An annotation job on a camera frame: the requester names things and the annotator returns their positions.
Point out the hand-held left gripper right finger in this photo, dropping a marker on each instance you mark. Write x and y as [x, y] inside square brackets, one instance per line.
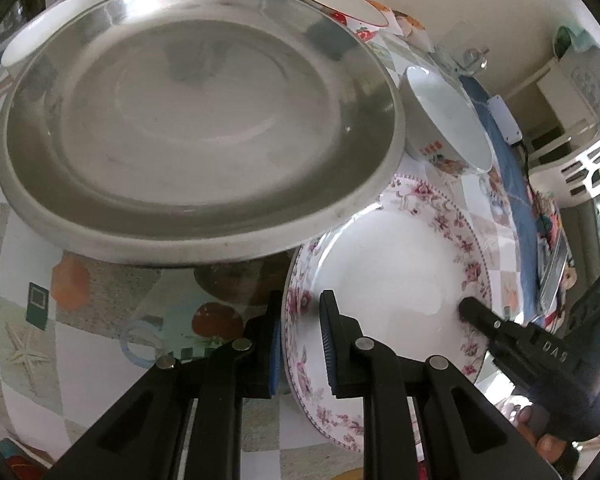
[326, 340]

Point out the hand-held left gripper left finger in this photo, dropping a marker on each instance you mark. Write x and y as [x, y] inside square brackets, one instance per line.
[276, 355]

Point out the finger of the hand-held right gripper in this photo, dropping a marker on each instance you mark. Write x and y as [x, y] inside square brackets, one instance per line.
[480, 317]

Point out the pink floral white plate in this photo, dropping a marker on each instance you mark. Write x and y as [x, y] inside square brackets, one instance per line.
[395, 285]

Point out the large steel plate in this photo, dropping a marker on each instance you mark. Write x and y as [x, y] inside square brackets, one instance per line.
[180, 110]

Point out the plain white bowl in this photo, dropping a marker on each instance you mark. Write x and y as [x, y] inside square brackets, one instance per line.
[40, 30]

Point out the person's right hand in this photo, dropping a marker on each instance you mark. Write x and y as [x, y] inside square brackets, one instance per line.
[537, 425]

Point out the printed checkered tablecloth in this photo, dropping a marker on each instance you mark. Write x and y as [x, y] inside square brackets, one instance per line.
[130, 310]

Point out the white plastic basket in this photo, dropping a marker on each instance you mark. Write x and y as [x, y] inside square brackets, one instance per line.
[580, 170]

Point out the white power adapter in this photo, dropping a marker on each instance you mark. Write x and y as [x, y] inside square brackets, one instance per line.
[504, 119]

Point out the white bowl red print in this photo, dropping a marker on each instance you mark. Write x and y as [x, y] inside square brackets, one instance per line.
[445, 110]

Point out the white cabinet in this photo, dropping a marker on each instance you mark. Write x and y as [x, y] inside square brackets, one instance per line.
[575, 90]

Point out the small clear glass object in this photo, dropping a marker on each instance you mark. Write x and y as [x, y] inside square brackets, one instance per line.
[467, 59]

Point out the plastic bag orange print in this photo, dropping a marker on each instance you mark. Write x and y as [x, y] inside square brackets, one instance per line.
[410, 22]

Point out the white bowl red floral rim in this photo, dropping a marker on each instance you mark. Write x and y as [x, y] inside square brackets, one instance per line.
[340, 0]

